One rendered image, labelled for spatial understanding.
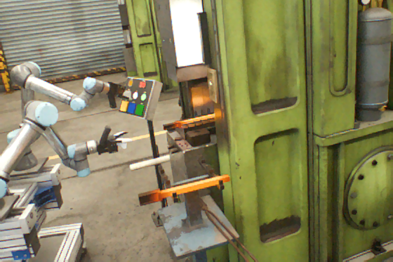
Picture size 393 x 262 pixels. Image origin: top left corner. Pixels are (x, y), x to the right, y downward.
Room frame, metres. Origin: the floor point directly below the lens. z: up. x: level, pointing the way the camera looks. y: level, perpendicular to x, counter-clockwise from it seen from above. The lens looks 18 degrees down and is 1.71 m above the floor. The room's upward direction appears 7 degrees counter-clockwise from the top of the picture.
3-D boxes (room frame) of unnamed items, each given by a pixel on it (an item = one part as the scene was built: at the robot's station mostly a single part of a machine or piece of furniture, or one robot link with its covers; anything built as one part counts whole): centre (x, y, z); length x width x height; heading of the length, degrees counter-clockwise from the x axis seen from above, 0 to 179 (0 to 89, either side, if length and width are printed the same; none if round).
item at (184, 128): (2.12, -0.08, 0.96); 0.42 x 0.20 x 0.09; 108
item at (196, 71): (2.12, -0.08, 1.32); 0.42 x 0.20 x 0.10; 108
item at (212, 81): (1.80, -0.11, 1.27); 0.09 x 0.02 x 0.17; 18
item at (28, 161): (2.10, 1.13, 0.87); 0.15 x 0.15 x 0.10
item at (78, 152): (1.85, 0.68, 0.98); 0.11 x 0.08 x 0.09; 108
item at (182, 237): (1.48, 0.07, 0.67); 0.40 x 0.30 x 0.02; 16
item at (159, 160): (2.36, 0.31, 0.62); 0.44 x 0.05 x 0.05; 108
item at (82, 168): (1.86, 0.70, 0.88); 0.11 x 0.08 x 0.11; 46
